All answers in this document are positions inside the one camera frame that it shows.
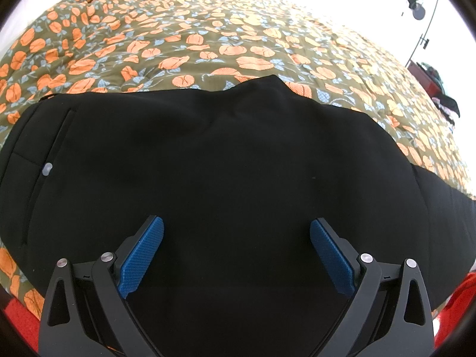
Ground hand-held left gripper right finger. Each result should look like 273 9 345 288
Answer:
310 219 435 357

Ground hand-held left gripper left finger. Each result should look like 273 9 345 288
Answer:
37 216 165 357

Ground black pants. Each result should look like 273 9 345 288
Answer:
0 74 476 357

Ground red fuzzy cloth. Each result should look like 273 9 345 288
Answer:
0 266 476 357

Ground pile of clothes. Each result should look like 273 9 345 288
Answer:
431 95 462 127

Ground dark wooden cabinet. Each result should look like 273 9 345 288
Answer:
407 60 443 98

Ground green item on cabinet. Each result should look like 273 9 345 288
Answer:
424 63 444 87

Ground orange floral green blanket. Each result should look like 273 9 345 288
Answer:
0 0 474 318

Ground black round door hanger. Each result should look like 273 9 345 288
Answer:
407 0 428 21

